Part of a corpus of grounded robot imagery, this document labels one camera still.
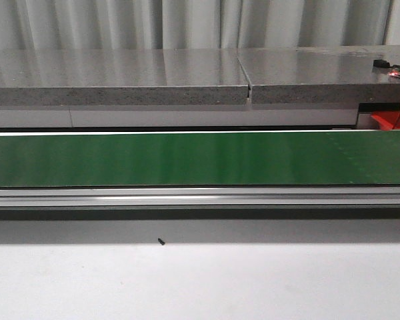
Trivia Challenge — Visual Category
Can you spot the white pleated curtain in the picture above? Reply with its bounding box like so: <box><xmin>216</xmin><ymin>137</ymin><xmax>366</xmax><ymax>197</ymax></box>
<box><xmin>0</xmin><ymin>1</ymin><xmax>400</xmax><ymax>50</ymax></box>

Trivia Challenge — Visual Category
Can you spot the green conveyor belt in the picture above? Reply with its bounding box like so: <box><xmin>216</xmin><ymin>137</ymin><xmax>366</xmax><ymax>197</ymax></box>
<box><xmin>0</xmin><ymin>130</ymin><xmax>400</xmax><ymax>188</ymax></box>

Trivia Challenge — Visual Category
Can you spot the small sensor circuit board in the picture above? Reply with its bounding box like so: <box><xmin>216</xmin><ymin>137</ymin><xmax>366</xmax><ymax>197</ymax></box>
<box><xmin>373</xmin><ymin>59</ymin><xmax>400</xmax><ymax>79</ymax></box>

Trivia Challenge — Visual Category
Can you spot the red plastic tray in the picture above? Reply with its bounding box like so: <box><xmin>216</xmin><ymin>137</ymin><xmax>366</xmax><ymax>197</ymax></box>
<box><xmin>371</xmin><ymin>111</ymin><xmax>400</xmax><ymax>131</ymax></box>

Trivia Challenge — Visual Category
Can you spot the grey stone countertop slab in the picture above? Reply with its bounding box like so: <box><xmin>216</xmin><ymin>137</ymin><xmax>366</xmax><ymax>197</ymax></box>
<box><xmin>0</xmin><ymin>45</ymin><xmax>400</xmax><ymax>106</ymax></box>

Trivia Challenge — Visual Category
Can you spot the aluminium conveyor frame rail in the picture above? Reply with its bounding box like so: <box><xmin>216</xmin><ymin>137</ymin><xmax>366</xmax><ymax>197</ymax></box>
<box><xmin>0</xmin><ymin>186</ymin><xmax>400</xmax><ymax>207</ymax></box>

